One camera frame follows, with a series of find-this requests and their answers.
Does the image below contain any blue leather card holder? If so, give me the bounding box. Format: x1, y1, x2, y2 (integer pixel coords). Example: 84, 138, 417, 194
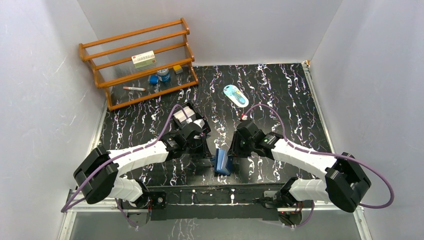
210, 148, 233, 176

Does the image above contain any black card box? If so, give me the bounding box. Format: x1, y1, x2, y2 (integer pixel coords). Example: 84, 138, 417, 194
172, 101, 211, 134

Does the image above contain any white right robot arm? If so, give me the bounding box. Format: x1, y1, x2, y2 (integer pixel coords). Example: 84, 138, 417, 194
227, 119, 372, 213

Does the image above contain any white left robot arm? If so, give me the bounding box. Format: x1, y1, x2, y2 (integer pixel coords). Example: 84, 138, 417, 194
73, 119, 211, 209

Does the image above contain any white card stack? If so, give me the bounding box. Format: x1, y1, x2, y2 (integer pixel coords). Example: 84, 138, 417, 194
173, 106, 196, 123

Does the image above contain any teal oval blister pack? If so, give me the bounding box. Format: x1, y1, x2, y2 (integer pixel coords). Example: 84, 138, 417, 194
223, 84, 249, 108

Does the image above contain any blue round tin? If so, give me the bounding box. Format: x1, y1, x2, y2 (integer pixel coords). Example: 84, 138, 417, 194
156, 68, 171, 83

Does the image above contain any yellow grey small block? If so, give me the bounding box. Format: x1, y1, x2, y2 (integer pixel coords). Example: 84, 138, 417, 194
173, 64, 183, 75

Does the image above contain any blue small cap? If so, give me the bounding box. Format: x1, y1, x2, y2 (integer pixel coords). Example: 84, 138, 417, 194
148, 75, 159, 85

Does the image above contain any orange white marker pen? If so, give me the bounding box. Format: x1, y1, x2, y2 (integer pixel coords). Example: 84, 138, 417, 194
123, 86, 146, 92

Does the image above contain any white green small box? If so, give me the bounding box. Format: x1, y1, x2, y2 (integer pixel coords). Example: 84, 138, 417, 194
131, 50, 157, 69

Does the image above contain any orange wooden shelf rack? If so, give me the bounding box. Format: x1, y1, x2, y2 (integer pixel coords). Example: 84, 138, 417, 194
78, 18, 199, 111

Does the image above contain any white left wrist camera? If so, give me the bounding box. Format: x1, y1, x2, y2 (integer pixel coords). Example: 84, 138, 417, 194
185, 118, 206, 132

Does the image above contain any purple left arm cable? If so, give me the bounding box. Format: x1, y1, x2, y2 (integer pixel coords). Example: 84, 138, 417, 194
60, 103, 190, 214

